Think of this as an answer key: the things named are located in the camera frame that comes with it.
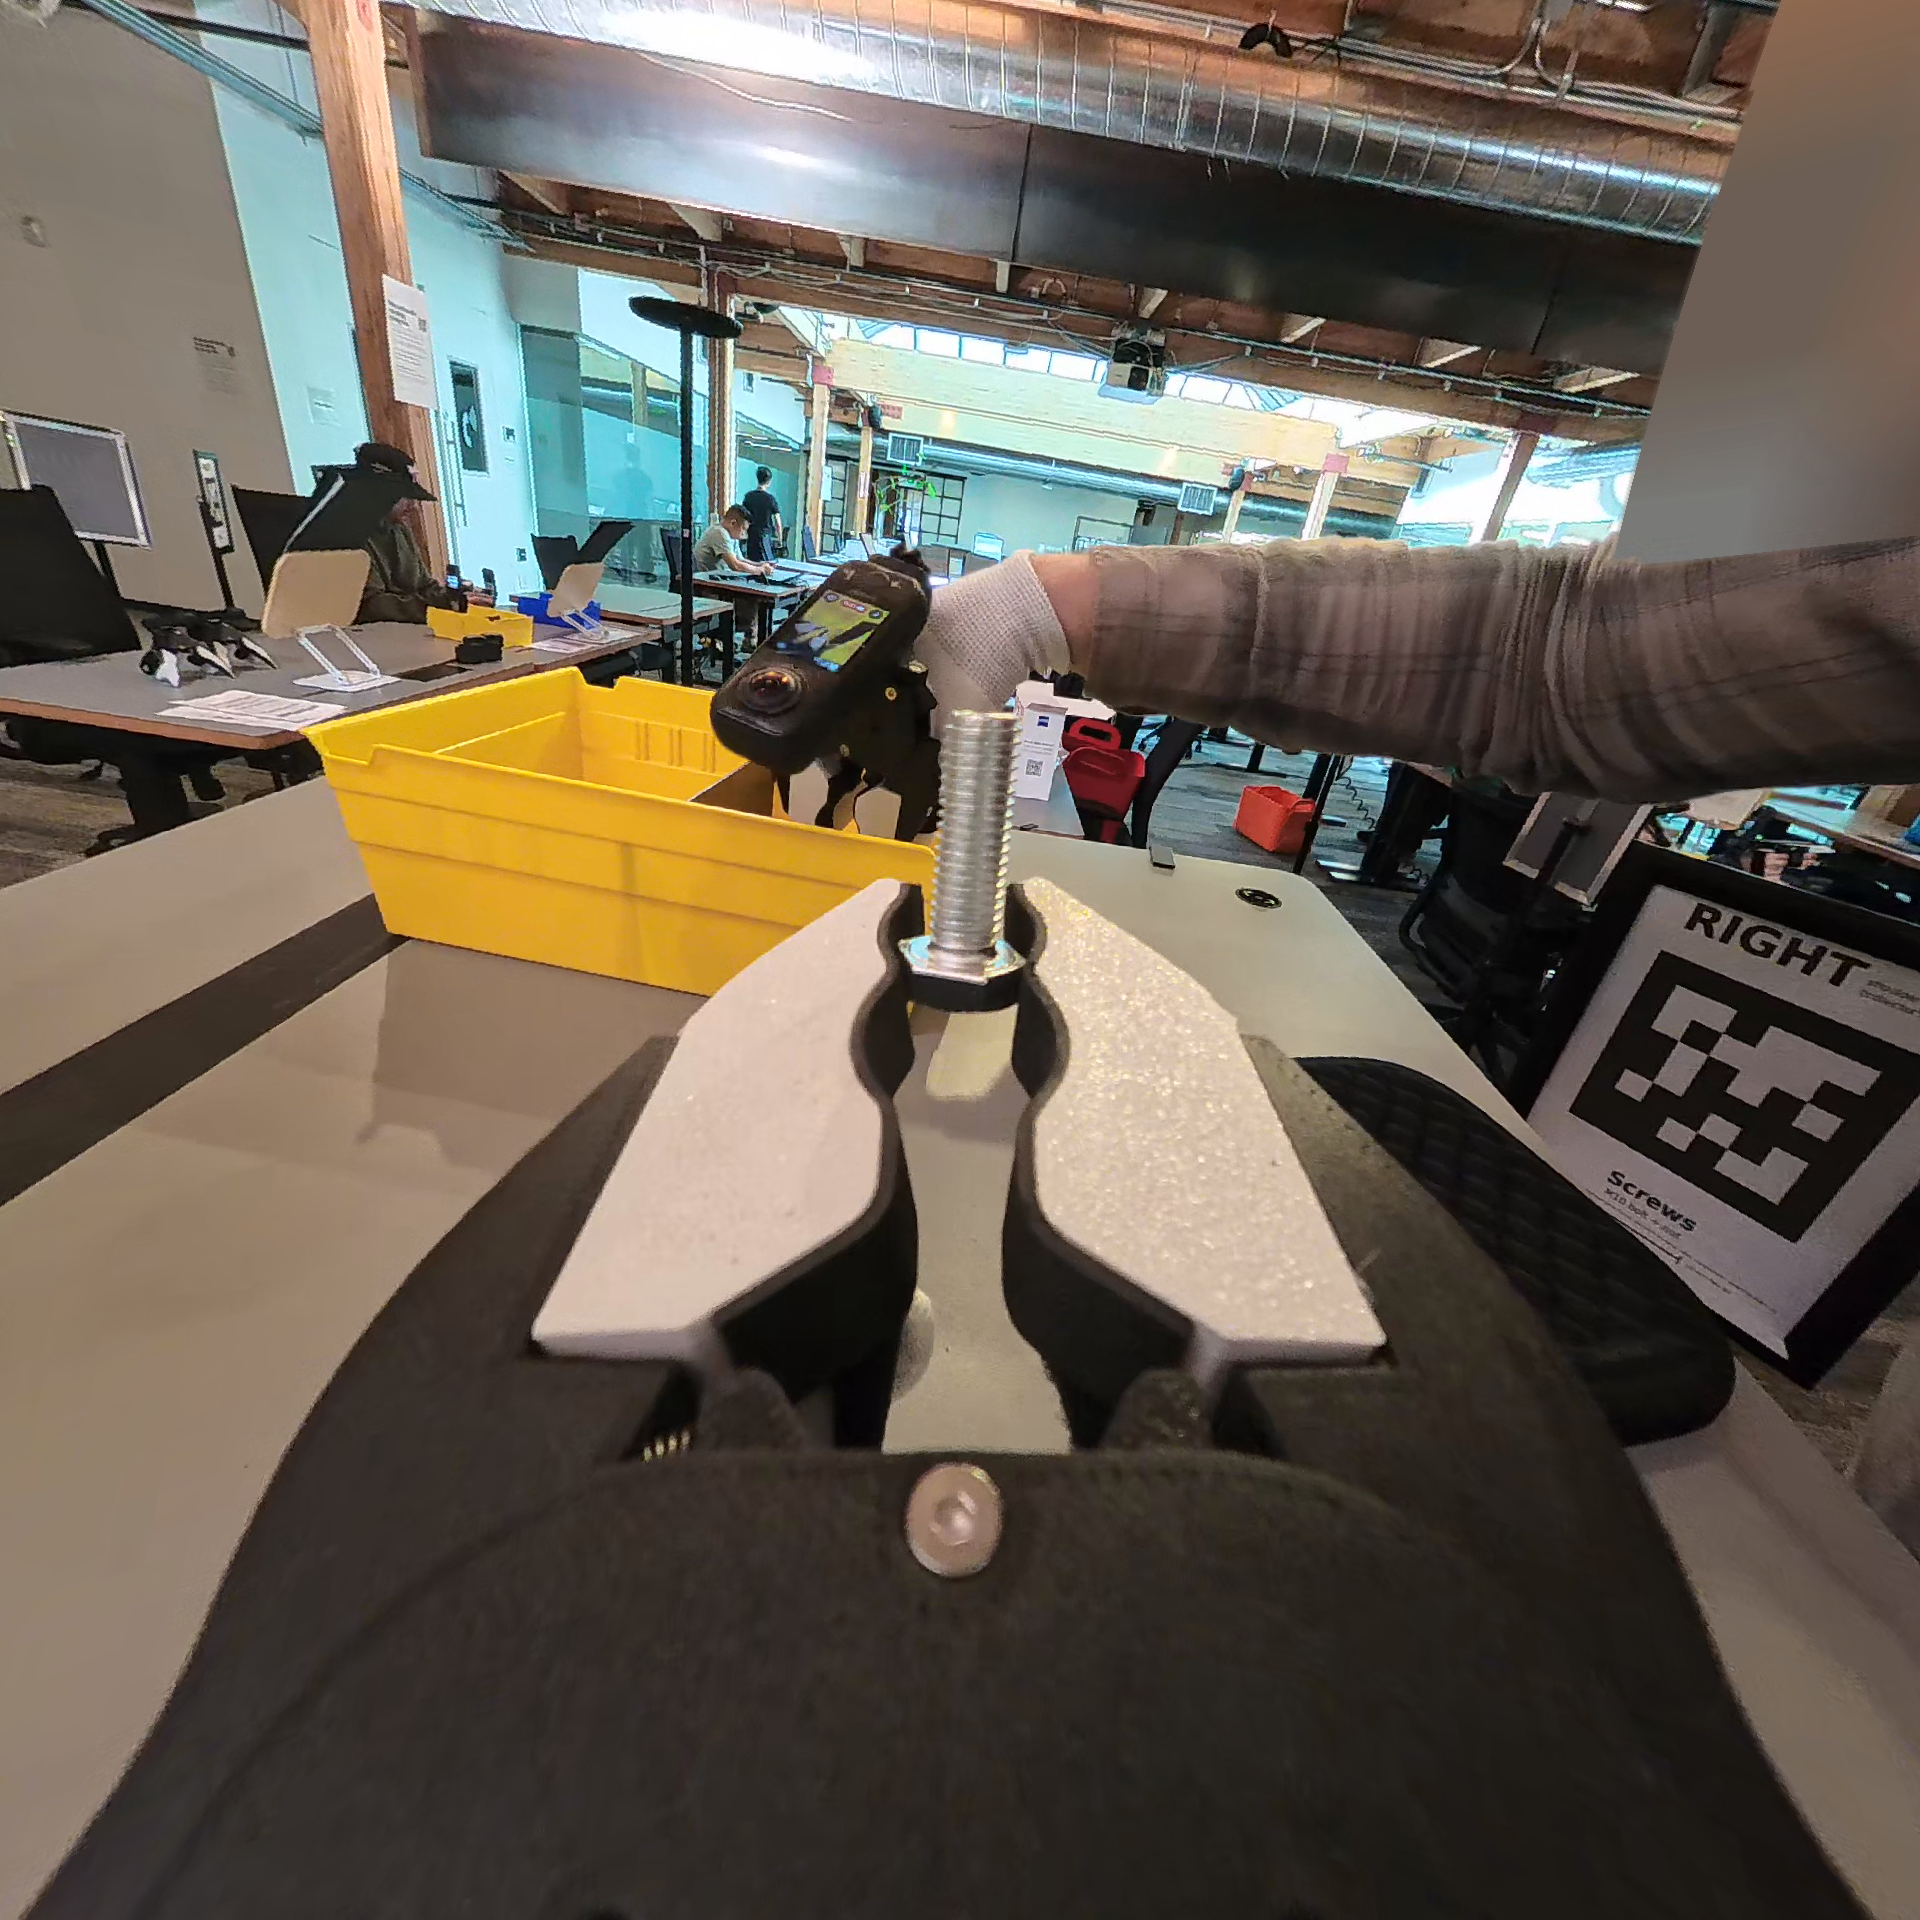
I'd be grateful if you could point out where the white carton box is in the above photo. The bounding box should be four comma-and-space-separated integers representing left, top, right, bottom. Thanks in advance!
1007, 683, 1081, 807

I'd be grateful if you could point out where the person's right hand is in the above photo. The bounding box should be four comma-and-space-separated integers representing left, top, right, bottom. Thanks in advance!
916, 554, 1077, 730

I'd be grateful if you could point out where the silver hex nut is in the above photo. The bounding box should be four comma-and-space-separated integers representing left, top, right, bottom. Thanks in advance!
895, 923, 1037, 1000

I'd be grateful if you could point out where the silver hex bolt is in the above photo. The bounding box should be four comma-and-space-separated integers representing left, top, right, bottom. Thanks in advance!
927, 712, 1020, 958

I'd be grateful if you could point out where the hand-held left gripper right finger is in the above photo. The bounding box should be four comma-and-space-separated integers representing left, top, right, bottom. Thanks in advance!
1007, 876, 1394, 1444

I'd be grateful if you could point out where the black framed sign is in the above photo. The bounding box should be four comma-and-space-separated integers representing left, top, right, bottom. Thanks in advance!
1524, 846, 1920, 1383

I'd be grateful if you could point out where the person's right forearm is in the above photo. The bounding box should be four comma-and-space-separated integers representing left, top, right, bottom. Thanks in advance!
1054, 536, 1920, 807

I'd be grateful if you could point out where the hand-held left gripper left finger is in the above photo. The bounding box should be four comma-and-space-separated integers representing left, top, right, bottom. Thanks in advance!
531, 876, 927, 1445

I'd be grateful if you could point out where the background office desk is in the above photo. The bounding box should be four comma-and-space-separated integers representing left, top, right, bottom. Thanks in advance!
0, 616, 659, 843

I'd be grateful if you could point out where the yellow plastic bin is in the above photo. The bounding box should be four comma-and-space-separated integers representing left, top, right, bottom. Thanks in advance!
309, 664, 936, 1000

